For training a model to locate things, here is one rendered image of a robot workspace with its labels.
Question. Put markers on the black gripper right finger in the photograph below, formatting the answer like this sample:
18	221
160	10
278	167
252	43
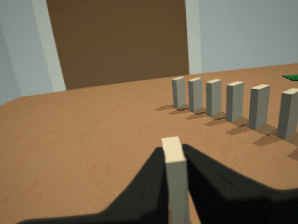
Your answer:
224	196

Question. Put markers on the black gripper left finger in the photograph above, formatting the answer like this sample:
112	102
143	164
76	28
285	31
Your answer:
144	201

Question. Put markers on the beige domino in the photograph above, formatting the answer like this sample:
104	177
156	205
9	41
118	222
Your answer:
259	100
213	97
179	91
176	167
287	124
234	107
195	94

